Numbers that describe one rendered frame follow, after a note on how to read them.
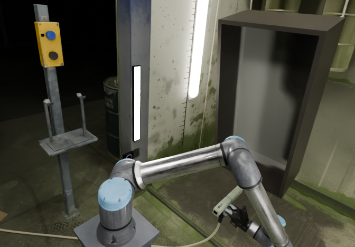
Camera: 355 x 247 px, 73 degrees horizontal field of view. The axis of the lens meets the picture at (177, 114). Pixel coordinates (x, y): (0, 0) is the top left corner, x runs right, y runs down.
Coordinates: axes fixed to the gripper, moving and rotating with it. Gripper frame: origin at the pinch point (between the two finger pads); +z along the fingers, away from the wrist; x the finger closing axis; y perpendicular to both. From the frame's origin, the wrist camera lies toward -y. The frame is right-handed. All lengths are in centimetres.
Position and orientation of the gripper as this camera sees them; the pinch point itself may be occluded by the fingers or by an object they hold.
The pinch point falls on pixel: (223, 204)
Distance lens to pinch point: 173.1
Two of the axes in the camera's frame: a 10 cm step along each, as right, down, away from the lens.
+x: 6.7, -3.1, 6.8
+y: -1.3, 8.5, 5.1
